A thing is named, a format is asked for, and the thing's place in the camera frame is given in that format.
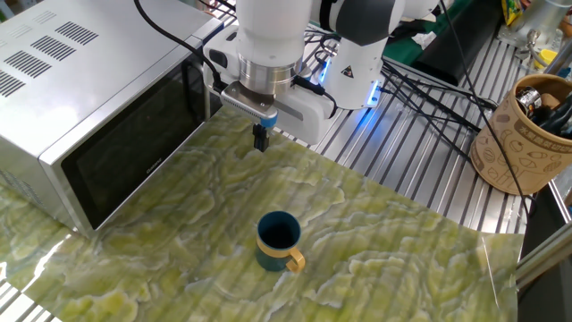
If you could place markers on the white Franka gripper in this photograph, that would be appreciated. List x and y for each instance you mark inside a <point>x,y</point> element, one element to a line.
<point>308,118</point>

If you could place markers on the black glass microwave door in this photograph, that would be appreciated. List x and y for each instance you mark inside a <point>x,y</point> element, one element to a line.
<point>129,152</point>

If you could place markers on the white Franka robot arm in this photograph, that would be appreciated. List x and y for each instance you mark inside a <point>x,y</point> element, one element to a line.
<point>272,27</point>

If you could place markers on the silver microwave oven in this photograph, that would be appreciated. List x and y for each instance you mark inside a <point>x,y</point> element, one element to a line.
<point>89,67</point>

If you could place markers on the green marble pattern mat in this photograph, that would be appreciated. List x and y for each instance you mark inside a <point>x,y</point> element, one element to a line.
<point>179,268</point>

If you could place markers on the white paper scrap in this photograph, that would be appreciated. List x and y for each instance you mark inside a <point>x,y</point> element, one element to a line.
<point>424,40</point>

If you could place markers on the black rectangular case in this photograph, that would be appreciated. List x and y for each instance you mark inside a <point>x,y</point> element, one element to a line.
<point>456,40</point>

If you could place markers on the brown cardboard bucket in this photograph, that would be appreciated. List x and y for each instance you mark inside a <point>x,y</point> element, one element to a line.
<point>514,156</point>

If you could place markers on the silver tape roll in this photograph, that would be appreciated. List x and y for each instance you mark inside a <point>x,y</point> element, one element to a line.
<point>529,100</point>

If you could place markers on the yellow snack packet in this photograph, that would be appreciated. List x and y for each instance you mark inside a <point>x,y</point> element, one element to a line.
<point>511,11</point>

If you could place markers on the small yellow object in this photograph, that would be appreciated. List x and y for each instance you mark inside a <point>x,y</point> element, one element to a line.
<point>546,58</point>

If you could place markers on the grey metal stand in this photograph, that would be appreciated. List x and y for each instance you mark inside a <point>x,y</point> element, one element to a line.
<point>545,15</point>

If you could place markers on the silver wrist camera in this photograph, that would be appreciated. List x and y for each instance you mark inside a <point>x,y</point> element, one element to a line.
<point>243,103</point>

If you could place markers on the aluminium frame bar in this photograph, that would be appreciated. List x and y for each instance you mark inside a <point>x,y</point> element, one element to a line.
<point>545,255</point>

